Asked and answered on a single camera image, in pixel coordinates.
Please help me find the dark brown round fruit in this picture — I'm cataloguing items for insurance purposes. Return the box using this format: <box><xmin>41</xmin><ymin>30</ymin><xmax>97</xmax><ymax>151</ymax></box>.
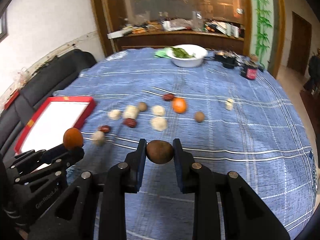
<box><xmin>146</xmin><ymin>140</ymin><xmax>174</xmax><ymax>165</ymax></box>

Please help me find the dark red date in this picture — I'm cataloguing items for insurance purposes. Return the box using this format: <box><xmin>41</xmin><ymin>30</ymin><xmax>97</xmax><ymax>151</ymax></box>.
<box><xmin>123</xmin><ymin>118</ymin><xmax>137</xmax><ymax>128</ymax></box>

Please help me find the brown longan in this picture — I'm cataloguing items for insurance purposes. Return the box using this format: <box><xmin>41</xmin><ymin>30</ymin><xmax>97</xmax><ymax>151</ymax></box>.
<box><xmin>194</xmin><ymin>111</ymin><xmax>205</xmax><ymax>123</ymax></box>

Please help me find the beige cylinder cake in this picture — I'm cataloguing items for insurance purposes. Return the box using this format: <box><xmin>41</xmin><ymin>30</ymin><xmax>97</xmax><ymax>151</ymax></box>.
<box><xmin>123</xmin><ymin>105</ymin><xmax>139</xmax><ymax>120</ymax></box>

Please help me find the orange tangerine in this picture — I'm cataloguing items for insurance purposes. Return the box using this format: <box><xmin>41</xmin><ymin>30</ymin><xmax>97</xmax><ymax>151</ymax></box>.
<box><xmin>171</xmin><ymin>98</ymin><xmax>188</xmax><ymax>114</ymax></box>
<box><xmin>63</xmin><ymin>127</ymin><xmax>84</xmax><ymax>150</ymax></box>

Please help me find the white cake piece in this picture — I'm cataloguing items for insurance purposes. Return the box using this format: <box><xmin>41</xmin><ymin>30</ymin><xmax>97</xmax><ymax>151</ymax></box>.
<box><xmin>151</xmin><ymin>105</ymin><xmax>165</xmax><ymax>116</ymax></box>

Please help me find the small white cube cake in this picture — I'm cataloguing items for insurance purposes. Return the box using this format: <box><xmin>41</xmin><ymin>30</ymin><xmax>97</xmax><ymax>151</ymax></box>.
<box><xmin>225</xmin><ymin>98</ymin><xmax>234</xmax><ymax>111</ymax></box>

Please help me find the red white tray box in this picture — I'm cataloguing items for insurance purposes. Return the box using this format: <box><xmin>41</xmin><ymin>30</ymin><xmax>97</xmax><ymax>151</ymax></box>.
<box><xmin>14</xmin><ymin>96</ymin><xmax>96</xmax><ymax>155</ymax></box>

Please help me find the black sofa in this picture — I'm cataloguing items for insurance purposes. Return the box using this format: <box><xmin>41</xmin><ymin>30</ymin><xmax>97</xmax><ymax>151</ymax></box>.
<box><xmin>1</xmin><ymin>49</ymin><xmax>97</xmax><ymax>158</ymax></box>

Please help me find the blue plaid tablecloth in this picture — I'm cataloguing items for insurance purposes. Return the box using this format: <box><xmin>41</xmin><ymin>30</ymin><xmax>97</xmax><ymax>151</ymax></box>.
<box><xmin>54</xmin><ymin>48</ymin><xmax>316</xmax><ymax>238</ymax></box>

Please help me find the white bowl with greens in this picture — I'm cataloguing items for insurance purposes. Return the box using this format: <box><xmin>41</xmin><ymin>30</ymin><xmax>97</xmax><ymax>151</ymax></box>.
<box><xmin>166</xmin><ymin>44</ymin><xmax>208</xmax><ymax>68</ymax></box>

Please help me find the black electronic device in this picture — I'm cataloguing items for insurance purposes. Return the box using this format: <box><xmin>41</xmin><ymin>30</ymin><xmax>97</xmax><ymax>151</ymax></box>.
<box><xmin>214</xmin><ymin>50</ymin><xmax>237</xmax><ymax>69</ymax></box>

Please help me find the dark jar pink label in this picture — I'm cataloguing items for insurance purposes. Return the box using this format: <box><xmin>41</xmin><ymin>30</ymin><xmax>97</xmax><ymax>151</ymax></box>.
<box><xmin>240</xmin><ymin>54</ymin><xmax>258</xmax><ymax>80</ymax></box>

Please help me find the green cloth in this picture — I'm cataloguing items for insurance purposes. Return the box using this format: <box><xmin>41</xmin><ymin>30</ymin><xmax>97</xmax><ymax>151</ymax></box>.
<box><xmin>154</xmin><ymin>47</ymin><xmax>170</xmax><ymax>59</ymax></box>

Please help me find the wooden sideboard cabinet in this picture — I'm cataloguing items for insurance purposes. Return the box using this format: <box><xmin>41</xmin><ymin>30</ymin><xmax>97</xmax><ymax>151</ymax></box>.
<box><xmin>91</xmin><ymin>0</ymin><xmax>252</xmax><ymax>56</ymax></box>

